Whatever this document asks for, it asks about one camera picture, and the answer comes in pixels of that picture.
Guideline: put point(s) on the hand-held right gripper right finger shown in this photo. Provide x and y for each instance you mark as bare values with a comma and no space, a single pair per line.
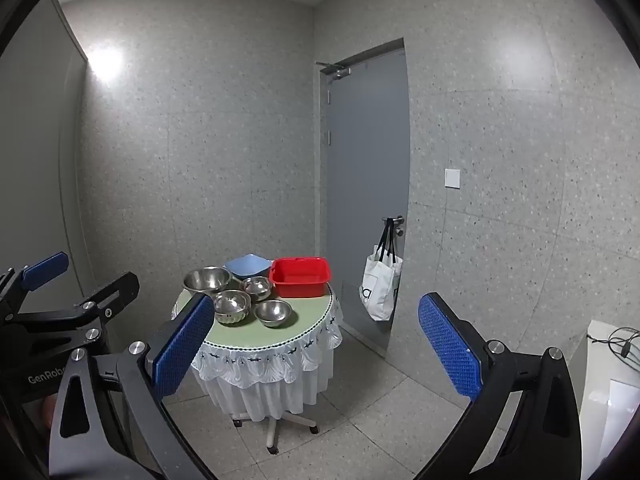
450,345

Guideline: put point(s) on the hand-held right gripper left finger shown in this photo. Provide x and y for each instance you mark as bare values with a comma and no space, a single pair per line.
180,345

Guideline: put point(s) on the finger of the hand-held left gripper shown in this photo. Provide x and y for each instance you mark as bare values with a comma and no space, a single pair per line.
117,290
45,267

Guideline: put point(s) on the fluted steel bowl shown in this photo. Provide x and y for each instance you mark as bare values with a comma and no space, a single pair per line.
232,305

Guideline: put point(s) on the large steel bowl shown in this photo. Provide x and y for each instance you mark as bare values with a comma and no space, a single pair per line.
205,280

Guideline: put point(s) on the small steel bowl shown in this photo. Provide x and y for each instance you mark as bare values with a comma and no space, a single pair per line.
256,287

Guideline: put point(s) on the shallow steel bowl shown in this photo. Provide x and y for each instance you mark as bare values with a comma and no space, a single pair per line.
272,312

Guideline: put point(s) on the blue bowl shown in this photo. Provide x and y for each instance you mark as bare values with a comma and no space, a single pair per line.
245,265

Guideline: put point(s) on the red plastic basin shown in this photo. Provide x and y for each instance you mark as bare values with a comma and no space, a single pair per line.
300,287

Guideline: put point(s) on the round table with tablecloth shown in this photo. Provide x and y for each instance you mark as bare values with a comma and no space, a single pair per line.
260,337

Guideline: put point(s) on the white tote bag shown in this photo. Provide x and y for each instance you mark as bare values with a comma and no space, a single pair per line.
377,285

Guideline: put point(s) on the white wheeled table base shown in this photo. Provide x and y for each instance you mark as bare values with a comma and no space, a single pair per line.
272,435

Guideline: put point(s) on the white desk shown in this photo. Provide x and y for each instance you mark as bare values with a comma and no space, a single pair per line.
592,360

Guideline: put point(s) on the white glossy panel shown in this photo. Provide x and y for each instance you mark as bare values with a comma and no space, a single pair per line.
620,410

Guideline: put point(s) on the grey door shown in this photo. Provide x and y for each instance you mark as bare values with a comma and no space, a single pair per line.
365,160

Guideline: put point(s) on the metal door closer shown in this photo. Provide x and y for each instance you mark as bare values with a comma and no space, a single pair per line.
336,68

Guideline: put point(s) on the white wall switch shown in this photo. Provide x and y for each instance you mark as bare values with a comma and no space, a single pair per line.
452,178

